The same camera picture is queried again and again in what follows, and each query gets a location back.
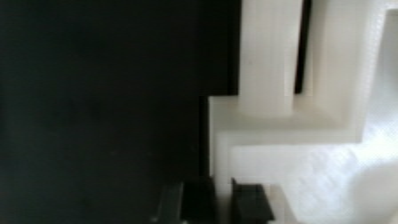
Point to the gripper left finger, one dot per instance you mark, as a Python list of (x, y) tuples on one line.
[(170, 207)]

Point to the white chair seat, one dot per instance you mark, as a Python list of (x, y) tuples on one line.
[(305, 130)]

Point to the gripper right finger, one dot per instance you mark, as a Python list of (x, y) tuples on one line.
[(251, 210)]

